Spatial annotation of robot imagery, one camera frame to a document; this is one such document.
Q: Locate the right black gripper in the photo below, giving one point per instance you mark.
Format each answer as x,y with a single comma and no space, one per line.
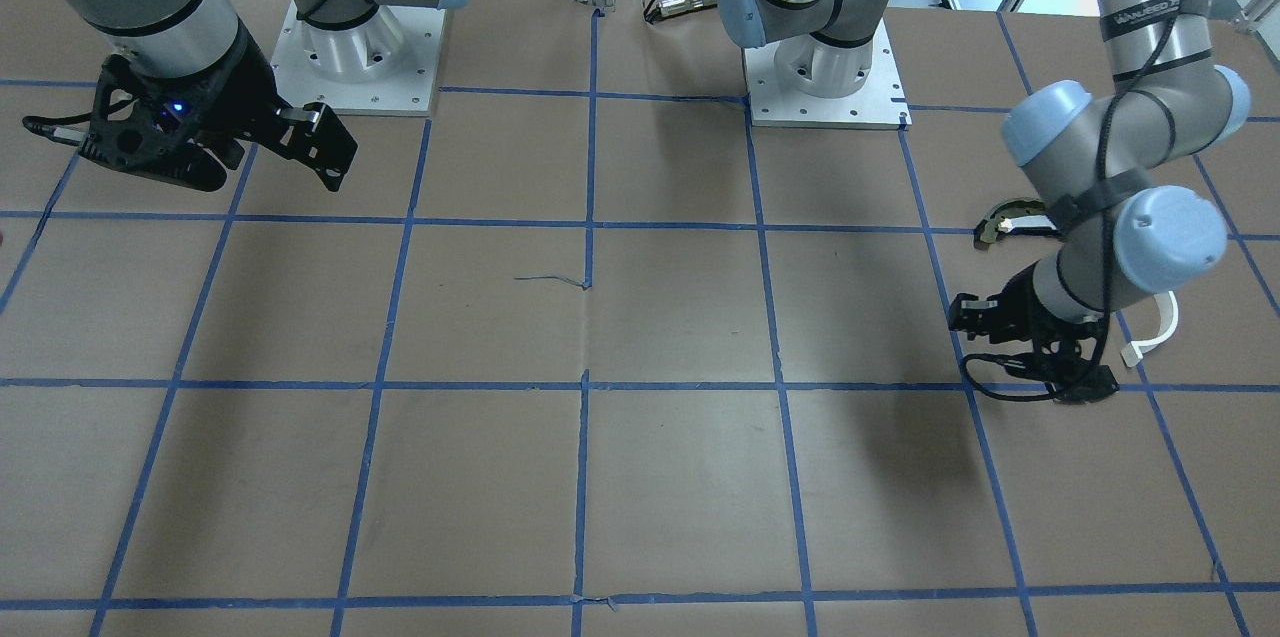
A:
243,83

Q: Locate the dark green brake shoe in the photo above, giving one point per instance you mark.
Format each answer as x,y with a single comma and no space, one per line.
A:
1016,217

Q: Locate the black plastic block part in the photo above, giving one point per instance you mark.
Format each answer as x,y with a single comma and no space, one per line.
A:
1090,388

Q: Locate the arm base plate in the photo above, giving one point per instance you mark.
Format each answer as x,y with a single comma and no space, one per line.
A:
802,83
386,67

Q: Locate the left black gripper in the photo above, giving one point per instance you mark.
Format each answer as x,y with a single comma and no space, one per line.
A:
1019,298

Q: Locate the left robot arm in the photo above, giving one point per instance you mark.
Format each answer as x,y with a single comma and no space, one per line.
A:
1124,236

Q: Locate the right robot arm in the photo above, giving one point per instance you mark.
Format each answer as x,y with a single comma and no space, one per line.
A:
179,38

